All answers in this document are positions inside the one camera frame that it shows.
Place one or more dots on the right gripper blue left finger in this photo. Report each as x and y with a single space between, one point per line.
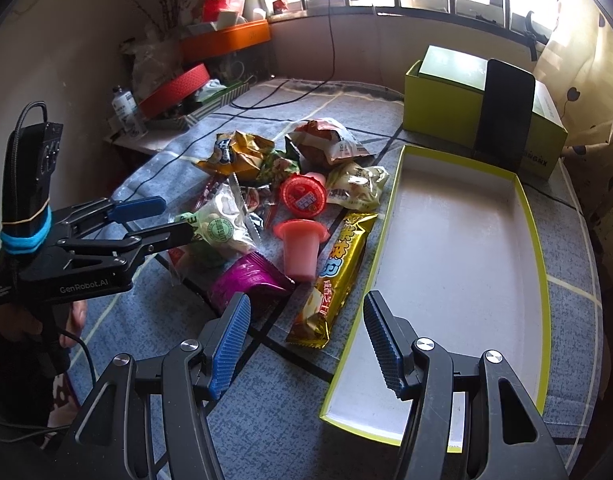
222 343

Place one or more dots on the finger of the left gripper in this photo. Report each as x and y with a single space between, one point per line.
167 236
122 212

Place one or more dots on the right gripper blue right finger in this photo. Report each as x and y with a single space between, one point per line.
392 341

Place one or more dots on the purple snack packet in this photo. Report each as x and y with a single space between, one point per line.
254 276

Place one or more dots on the clear bag white candies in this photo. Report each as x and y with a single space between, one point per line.
221 230

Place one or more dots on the gold long snack bar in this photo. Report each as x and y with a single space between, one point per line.
312 327

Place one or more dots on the orange yellow chips bag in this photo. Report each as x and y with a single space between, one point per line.
237 153

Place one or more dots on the pink jelly cup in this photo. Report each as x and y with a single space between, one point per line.
301 239

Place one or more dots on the red lid jelly cup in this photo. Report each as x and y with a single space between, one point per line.
304 195

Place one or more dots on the pale green nut packet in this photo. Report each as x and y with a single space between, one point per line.
355 187

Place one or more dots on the white orange snack bag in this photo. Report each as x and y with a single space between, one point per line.
326 143

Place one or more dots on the green snack packet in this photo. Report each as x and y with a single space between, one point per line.
278 166

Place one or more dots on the left hand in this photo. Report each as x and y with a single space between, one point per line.
17 322

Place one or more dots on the bedside white table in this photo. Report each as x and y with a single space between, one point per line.
153 143

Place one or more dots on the striped green white box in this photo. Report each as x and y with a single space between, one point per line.
184 122

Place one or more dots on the white plastic bottle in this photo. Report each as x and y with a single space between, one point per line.
127 111

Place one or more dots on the red woven basket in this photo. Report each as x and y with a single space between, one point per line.
174 91

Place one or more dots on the orange storage box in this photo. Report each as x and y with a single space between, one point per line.
196 49

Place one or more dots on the black smartphone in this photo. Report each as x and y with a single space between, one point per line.
505 115

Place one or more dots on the green cardboard box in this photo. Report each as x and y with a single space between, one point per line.
443 97

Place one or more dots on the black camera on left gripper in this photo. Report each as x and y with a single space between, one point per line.
31 158

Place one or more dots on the black window clamp mount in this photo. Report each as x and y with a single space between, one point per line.
536 34

